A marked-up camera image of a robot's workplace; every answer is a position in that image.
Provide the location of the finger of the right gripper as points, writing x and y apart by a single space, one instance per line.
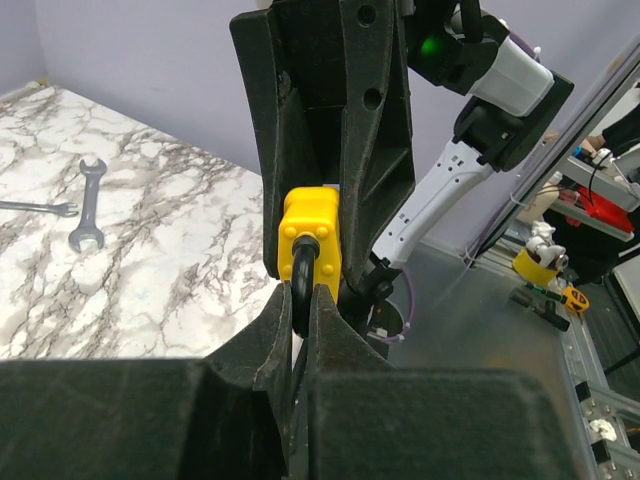
376 165
291 57

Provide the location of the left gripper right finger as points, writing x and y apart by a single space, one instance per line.
370 420

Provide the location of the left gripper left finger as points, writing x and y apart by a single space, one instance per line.
223 416

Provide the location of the yellow padlock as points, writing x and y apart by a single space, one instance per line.
309 251

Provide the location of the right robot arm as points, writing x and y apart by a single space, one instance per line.
511 100

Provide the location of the large grey wrench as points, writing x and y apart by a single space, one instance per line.
87 228

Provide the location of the small thin wrench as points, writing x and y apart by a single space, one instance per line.
65 210

